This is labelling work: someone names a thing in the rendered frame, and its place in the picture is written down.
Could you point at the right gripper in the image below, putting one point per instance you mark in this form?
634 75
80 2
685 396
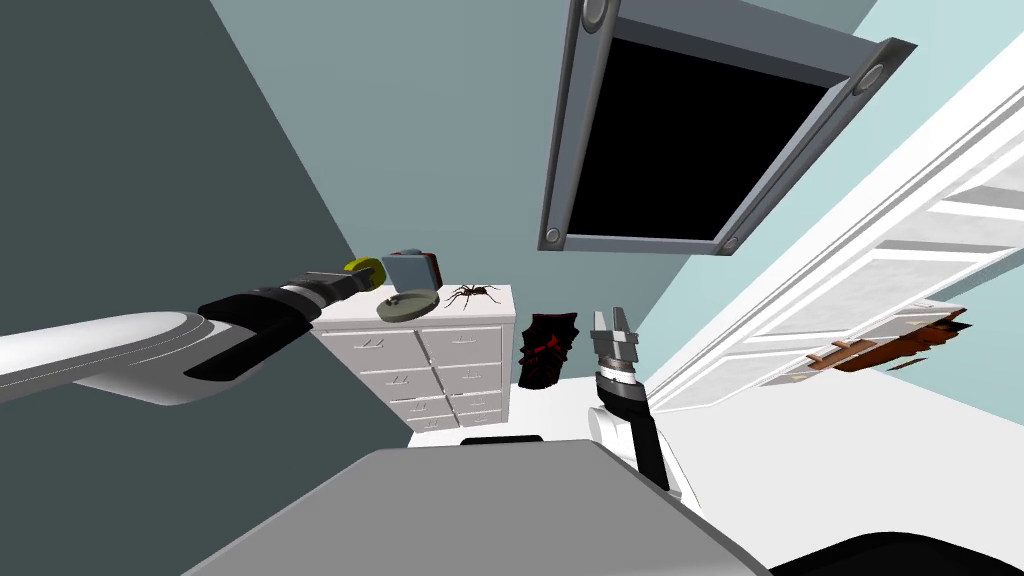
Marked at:
614 348

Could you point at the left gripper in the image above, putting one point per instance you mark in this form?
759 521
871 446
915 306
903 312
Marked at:
336 286

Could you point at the yellow door knob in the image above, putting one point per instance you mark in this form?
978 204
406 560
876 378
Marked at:
366 266

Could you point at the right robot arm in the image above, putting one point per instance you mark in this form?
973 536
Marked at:
632 424

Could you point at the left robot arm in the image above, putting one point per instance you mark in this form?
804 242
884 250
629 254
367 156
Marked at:
120 352

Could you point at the black and red ribbed object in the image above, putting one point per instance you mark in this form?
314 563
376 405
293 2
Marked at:
547 352

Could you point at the white chest of drawers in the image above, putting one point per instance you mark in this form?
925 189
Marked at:
448 360

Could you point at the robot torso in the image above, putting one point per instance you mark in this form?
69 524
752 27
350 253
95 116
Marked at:
480 512

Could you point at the white panelled door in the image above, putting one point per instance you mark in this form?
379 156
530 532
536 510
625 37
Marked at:
872 280

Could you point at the brown wooden furniture piece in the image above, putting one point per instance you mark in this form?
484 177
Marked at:
896 340

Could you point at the black window with grey frame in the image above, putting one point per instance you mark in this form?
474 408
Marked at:
688 136

